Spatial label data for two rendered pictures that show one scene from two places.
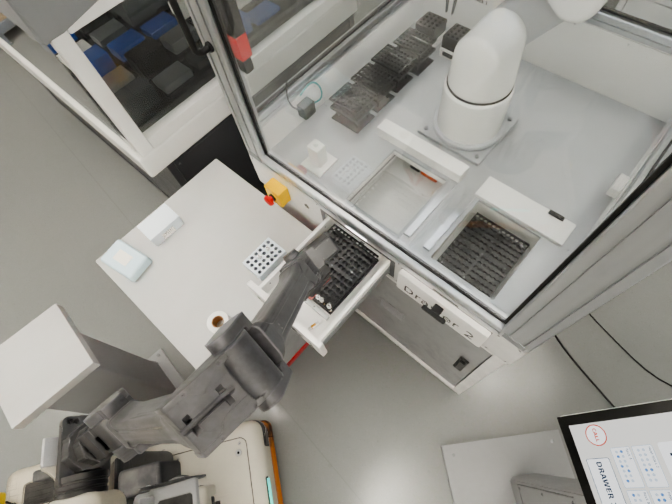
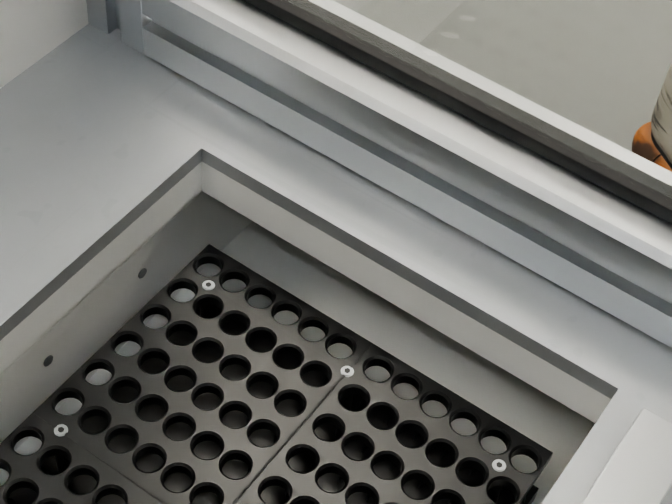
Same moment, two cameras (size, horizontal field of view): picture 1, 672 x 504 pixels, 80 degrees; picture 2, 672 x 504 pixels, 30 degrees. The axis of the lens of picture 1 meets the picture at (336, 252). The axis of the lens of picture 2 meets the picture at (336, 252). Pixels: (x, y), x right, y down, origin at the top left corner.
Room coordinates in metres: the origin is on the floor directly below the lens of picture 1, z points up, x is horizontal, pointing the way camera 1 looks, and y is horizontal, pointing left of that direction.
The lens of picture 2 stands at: (0.66, -0.46, 1.33)
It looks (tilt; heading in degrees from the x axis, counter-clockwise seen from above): 50 degrees down; 158
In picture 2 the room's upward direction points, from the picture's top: 7 degrees clockwise
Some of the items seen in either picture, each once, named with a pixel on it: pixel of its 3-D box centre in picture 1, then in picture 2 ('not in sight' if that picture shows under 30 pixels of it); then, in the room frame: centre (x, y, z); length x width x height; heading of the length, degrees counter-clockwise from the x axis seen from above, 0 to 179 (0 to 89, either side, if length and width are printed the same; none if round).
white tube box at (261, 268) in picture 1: (265, 259); not in sight; (0.63, 0.24, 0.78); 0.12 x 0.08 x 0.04; 129
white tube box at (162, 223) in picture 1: (161, 224); not in sight; (0.84, 0.60, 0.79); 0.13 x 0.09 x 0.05; 128
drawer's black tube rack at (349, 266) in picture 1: (332, 269); not in sight; (0.50, 0.02, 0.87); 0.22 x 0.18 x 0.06; 128
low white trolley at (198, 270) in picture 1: (242, 291); not in sight; (0.70, 0.43, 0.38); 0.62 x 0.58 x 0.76; 38
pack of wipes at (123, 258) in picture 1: (126, 260); not in sight; (0.73, 0.72, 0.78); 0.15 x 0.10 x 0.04; 49
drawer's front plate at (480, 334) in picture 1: (440, 307); not in sight; (0.32, -0.26, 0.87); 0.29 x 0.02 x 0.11; 38
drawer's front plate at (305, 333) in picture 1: (286, 317); not in sight; (0.38, 0.18, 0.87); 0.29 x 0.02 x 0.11; 38
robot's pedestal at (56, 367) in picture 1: (105, 380); not in sight; (0.44, 1.01, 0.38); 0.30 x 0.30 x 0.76; 34
